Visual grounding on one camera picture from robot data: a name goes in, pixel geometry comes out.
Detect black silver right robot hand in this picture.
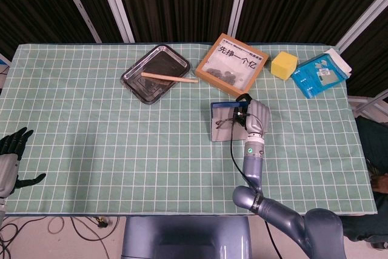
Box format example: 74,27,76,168
235,93,272,135

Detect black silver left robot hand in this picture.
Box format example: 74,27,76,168
0,127,47,199

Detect thin-framed eyeglasses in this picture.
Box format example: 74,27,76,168
214,116,243,129

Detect blue rectangular box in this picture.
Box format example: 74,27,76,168
210,100,252,143

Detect yellow cube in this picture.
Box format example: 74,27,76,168
270,50,298,82

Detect blue tissue pack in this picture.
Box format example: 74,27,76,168
290,48,353,99

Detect green checked tablecloth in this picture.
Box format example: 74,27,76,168
0,42,378,216

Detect wooden stick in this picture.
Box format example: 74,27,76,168
141,72,199,84

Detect stainless steel tray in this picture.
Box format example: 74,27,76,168
120,44,191,106

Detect silver aluminium profile rack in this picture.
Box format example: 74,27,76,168
347,89,388,120

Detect person in dark clothes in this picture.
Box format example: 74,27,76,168
353,113,388,251

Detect blue-grey robot torso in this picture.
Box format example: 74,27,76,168
121,216,253,259

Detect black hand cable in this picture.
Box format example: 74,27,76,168
229,110,281,259

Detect wooden picture frame with text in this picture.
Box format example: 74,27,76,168
195,32,270,101

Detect black velcro strap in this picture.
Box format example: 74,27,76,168
250,193,264,213

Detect black floor cable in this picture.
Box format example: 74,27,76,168
70,216,121,241

